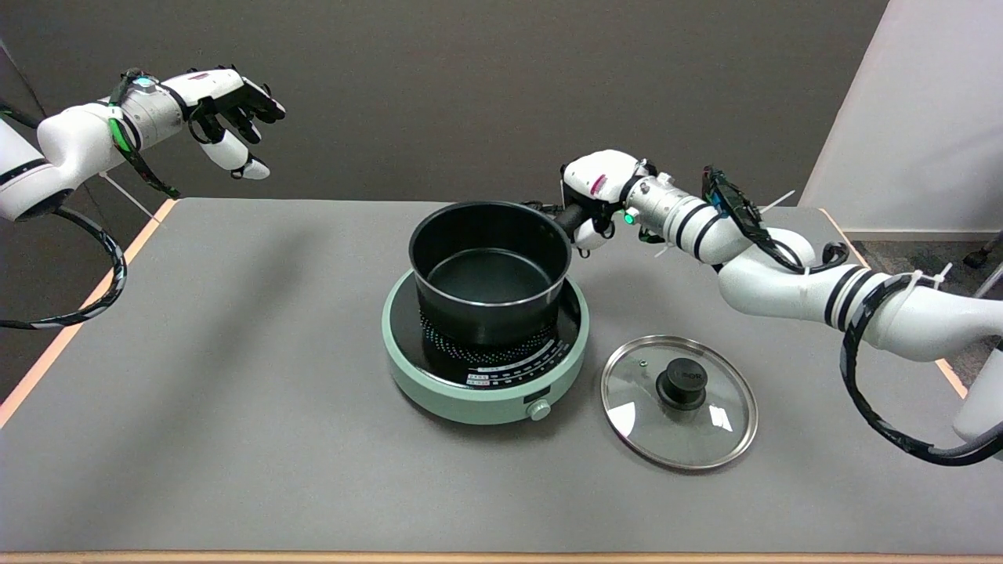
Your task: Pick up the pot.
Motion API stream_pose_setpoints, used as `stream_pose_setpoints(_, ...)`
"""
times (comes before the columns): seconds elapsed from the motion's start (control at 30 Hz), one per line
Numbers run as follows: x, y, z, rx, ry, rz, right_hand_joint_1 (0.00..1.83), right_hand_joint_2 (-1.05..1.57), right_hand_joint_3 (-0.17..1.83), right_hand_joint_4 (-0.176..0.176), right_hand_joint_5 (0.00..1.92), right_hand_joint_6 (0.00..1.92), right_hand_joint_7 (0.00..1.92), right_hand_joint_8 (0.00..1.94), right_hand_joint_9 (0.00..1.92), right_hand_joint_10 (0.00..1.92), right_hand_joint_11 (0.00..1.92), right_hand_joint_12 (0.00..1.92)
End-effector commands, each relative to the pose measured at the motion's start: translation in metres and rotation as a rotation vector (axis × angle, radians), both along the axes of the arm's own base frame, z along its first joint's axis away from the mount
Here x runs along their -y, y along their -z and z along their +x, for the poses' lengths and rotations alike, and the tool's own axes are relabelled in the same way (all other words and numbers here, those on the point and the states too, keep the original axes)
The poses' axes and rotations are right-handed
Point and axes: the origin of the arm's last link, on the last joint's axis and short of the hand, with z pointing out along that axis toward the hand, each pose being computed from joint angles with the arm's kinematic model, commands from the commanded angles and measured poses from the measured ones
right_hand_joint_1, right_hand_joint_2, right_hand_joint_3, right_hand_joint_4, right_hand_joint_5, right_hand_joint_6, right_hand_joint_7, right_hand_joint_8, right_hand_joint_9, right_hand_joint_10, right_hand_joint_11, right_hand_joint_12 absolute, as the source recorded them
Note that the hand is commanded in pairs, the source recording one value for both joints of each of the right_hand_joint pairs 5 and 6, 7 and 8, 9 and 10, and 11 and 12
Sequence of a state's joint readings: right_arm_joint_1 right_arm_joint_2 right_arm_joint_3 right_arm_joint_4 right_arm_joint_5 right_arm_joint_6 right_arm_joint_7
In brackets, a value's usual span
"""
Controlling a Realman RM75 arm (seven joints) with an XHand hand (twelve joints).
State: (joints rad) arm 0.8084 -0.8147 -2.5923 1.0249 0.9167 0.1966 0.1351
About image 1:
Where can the wheeled stand leg with caster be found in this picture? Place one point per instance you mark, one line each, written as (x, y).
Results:
(983, 252)

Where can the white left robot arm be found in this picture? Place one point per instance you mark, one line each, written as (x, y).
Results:
(70, 145)

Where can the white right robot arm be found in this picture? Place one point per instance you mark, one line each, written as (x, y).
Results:
(783, 290)

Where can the mint green induction cooker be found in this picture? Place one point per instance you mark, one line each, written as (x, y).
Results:
(486, 399)

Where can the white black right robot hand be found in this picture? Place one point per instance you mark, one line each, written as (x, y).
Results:
(599, 176)

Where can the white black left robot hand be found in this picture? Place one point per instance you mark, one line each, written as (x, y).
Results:
(227, 86)

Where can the glass lid with black knob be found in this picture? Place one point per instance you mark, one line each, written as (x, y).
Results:
(689, 423)

